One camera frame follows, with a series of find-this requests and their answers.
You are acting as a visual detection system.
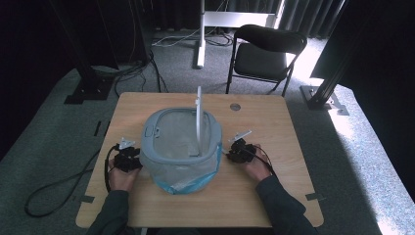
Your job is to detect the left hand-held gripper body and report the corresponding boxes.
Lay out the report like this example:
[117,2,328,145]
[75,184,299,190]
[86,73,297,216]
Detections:
[112,137,140,173]

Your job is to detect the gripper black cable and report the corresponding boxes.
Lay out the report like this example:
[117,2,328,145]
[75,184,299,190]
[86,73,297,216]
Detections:
[250,146,278,178]
[103,144,121,194]

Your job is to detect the blue-grey storage container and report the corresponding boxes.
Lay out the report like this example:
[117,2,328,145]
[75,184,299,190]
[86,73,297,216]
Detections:
[138,111,223,196]

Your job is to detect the black floor cable loop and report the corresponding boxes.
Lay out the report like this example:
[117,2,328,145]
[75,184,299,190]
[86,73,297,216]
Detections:
[24,148,103,218]

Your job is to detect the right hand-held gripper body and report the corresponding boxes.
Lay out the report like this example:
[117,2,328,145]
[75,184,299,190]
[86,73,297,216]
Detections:
[227,129,257,165]

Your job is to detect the black stand grey base plate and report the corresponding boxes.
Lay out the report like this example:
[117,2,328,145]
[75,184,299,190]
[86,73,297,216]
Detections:
[300,0,350,117]

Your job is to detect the white metal stand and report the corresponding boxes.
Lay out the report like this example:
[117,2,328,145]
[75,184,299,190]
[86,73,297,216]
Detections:
[195,0,286,70]

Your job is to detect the bundle of black floor cables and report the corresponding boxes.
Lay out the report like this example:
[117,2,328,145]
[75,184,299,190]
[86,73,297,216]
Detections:
[112,48,170,97]

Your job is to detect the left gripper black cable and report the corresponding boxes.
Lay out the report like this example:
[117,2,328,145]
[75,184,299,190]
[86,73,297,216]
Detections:
[103,144,121,194]

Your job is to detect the black folding chair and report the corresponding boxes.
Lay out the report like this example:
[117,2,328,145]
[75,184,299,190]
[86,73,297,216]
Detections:
[225,23,308,98]

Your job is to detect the black stand with base plate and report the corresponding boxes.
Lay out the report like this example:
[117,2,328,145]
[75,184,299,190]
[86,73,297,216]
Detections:
[48,0,115,106]

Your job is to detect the dark curtain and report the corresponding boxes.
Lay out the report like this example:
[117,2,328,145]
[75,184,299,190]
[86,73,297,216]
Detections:
[280,0,348,39]

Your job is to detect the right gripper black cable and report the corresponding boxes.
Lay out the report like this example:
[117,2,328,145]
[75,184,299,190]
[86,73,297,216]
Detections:
[250,146,278,178]

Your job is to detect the white floor cables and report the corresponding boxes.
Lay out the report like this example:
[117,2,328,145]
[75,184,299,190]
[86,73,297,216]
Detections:
[151,26,236,49]

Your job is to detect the person's right hand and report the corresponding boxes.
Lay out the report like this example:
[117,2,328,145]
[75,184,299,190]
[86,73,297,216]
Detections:
[242,143,272,183]

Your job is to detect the person's left hand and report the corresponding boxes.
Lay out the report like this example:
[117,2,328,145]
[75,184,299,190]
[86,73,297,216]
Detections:
[107,159,142,193]

